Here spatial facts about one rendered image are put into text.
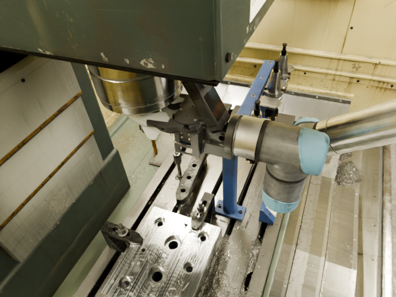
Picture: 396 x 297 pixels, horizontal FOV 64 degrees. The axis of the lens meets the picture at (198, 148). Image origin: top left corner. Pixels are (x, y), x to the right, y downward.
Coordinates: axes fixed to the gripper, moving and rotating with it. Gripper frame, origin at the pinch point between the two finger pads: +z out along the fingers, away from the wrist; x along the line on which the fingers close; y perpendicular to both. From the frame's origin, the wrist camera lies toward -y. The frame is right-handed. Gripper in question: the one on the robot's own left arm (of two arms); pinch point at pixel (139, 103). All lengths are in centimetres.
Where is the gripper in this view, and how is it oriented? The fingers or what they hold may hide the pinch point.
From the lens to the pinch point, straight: 63.6
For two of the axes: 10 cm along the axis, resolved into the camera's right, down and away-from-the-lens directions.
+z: -9.2, -2.4, 3.1
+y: 0.5, 7.1, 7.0
